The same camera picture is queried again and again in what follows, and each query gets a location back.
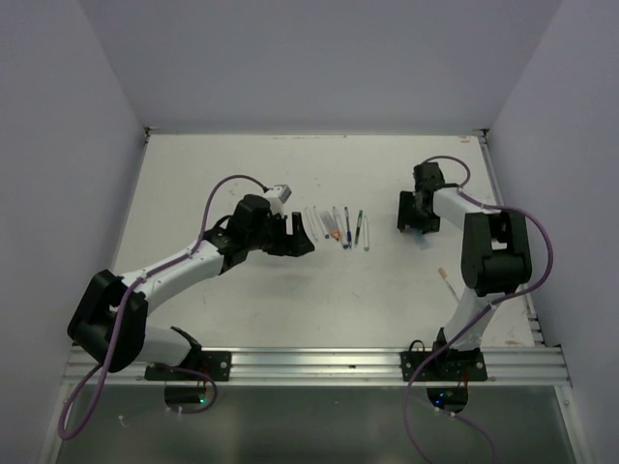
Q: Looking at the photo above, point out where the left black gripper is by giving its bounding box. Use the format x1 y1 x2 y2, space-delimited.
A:
247 211 313 257

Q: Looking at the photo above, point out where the dark blue capped marker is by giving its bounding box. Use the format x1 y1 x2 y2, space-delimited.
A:
333 207 349 249

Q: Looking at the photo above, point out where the dark blue ballpoint pen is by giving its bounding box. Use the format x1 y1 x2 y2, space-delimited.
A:
344 206 352 248

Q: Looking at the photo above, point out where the black pen near left arm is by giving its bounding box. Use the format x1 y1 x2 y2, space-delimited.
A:
354 210 364 247

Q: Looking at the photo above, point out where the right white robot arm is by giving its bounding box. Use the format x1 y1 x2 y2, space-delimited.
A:
397 160 532 380

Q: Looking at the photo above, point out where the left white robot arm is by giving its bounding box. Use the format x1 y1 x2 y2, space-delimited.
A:
68 185 314 380

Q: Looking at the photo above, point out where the green capped marker lower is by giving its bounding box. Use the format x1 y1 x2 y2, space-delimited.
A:
363 215 370 251

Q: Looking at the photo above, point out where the pink ended marker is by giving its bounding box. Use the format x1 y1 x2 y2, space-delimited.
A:
438 268 460 302

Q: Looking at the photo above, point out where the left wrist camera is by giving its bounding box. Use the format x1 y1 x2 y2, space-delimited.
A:
262 184 292 217

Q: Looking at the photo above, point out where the aluminium mounting rail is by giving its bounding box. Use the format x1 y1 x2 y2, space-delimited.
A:
62 345 567 388

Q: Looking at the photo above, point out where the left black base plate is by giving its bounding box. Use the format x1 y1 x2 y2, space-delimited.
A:
144 350 232 382

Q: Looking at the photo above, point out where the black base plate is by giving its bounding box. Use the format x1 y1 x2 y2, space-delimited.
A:
399 349 488 382
144 350 232 382

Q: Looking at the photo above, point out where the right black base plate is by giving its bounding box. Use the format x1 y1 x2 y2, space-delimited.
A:
399 349 488 382

